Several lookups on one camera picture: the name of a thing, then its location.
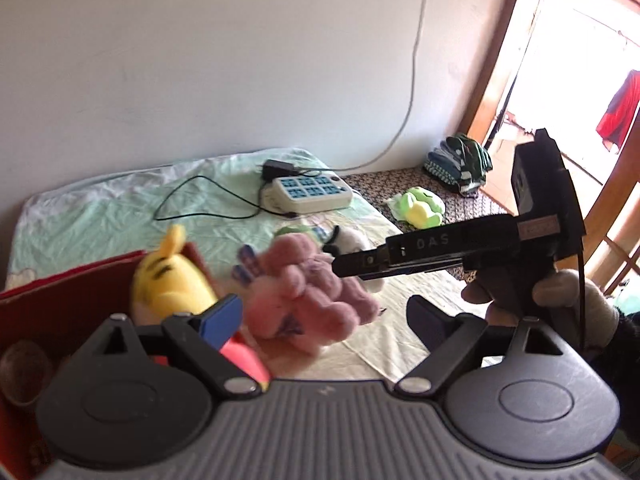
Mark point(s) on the small green frog plush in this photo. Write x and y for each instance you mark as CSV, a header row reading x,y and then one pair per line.
x,y
417,207

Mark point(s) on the person's right hand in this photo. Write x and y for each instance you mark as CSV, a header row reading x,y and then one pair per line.
x,y
595,310

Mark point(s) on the wooden door frame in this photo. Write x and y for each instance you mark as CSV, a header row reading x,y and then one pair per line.
x,y
500,60

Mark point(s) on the red hanging garment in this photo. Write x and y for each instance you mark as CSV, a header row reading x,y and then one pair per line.
x,y
617,115

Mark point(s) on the brown floral cloth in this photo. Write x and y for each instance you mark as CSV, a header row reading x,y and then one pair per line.
x,y
465,207

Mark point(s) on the mauve plush bear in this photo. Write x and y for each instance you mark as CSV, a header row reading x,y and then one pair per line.
x,y
300,285

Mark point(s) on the red cardboard box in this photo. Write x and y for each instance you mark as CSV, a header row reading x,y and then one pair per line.
x,y
75,282

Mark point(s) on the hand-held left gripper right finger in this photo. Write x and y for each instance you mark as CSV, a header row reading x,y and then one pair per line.
x,y
429,324

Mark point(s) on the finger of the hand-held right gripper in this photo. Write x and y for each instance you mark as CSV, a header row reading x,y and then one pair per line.
x,y
360,263

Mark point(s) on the black power adapter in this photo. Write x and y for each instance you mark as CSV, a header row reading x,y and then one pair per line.
x,y
276,169

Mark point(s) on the white power strip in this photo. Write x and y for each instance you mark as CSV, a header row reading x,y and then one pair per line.
x,y
310,201

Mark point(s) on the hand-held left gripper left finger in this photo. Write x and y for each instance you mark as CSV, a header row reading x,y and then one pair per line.
x,y
222,321

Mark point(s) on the stack of folded clothes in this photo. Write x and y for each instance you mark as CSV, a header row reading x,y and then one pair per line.
x,y
460,160

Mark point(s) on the yellow plush tiger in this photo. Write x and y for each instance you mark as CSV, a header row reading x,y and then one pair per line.
x,y
170,280

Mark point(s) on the person's right forearm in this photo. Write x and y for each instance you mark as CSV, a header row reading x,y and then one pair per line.
x,y
622,355

